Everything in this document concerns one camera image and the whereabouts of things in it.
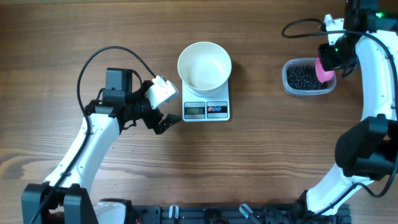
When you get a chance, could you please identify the black beans in container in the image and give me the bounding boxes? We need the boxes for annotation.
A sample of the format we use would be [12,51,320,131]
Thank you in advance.
[287,65,328,90]

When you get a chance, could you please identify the left camera cable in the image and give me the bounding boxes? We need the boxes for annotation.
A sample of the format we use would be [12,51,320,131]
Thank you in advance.
[27,45,158,224]

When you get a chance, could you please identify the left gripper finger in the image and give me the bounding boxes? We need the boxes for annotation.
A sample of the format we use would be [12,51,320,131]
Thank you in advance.
[154,123,167,134]
[160,114,182,129]

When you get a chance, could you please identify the camera cable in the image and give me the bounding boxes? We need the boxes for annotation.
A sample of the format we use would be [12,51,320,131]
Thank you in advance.
[27,45,158,224]
[281,18,398,215]

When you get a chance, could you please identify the clear plastic container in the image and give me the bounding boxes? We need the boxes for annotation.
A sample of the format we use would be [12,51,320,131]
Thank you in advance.
[282,58,336,96]

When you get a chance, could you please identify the white bowl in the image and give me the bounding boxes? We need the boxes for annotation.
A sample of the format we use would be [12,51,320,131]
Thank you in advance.
[177,42,232,96]

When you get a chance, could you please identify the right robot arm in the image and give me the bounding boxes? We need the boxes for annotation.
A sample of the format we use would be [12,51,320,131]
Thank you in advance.
[292,1,397,222]

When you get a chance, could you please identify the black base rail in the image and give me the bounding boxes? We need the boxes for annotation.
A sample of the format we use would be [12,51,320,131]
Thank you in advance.
[127,204,352,224]

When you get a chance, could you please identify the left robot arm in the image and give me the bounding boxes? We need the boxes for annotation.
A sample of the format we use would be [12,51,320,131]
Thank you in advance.
[22,68,181,223]

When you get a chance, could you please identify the right camera cable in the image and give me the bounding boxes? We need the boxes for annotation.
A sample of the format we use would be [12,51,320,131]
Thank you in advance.
[281,18,398,215]

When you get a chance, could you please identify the white digital kitchen scale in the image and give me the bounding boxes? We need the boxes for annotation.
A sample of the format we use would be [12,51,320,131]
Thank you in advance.
[182,83,230,122]

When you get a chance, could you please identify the pink scoop blue handle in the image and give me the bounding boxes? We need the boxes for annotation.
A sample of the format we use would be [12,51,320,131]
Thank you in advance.
[315,58,335,83]

